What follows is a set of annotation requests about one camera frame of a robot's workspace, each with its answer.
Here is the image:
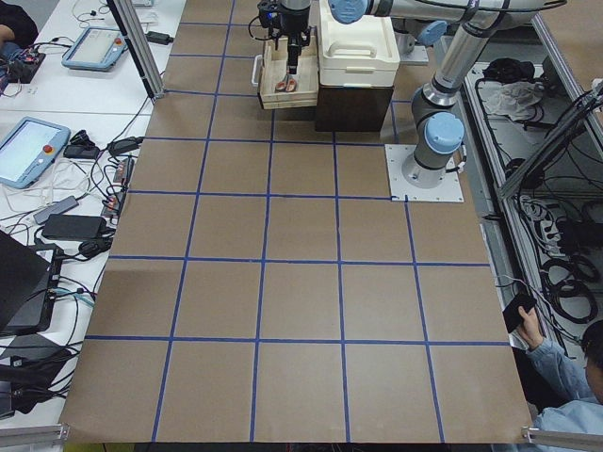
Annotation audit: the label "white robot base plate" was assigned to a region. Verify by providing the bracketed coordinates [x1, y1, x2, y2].
[384, 144, 464, 203]

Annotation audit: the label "grey usb hub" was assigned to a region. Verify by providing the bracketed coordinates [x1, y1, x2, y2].
[33, 196, 79, 225]

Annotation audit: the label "crumpled white cloth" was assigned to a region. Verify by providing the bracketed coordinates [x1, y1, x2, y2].
[484, 81, 544, 121]

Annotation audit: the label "black laptop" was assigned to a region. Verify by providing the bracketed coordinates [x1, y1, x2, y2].
[1, 233, 62, 336]

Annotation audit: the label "black smartphone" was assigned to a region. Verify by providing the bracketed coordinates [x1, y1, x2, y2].
[502, 293, 536, 333]

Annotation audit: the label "white plastic tray box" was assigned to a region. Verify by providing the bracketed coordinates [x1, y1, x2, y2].
[318, 1, 399, 88]

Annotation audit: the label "person in blue shirt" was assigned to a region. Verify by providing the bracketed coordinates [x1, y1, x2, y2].
[527, 321, 602, 435]

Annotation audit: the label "light wooden drawer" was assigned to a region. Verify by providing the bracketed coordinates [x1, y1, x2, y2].
[253, 33, 318, 110]

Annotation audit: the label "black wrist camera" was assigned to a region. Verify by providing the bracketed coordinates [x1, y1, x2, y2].
[257, 0, 280, 29]

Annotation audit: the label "black power brick left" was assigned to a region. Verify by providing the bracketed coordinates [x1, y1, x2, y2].
[41, 214, 106, 241]

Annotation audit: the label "person's hand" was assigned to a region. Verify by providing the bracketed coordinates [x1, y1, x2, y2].
[517, 307, 544, 351]

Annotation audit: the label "blue teach pendant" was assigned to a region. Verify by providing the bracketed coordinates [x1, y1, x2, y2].
[61, 26, 126, 72]
[1, 117, 71, 189]

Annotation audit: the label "dark brown wooden cabinet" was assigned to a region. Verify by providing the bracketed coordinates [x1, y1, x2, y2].
[315, 85, 394, 132]

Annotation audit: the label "aluminium frame post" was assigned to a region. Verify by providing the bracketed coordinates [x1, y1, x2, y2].
[106, 0, 165, 102]

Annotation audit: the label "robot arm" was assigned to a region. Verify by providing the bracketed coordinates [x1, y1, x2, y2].
[328, 1, 565, 175]

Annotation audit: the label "blue teach pendant near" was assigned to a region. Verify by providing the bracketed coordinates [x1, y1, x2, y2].
[1, 117, 71, 189]

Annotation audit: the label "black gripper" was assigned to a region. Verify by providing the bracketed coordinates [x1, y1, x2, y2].
[274, 0, 311, 74]

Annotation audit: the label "blue teach pendant far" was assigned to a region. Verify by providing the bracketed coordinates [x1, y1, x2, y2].
[61, 26, 126, 72]

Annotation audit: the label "grey orange scissors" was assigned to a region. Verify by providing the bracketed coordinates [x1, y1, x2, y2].
[274, 71, 298, 92]

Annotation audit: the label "aluminium rail frame right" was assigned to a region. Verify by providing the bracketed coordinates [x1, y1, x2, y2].
[464, 8, 603, 425]

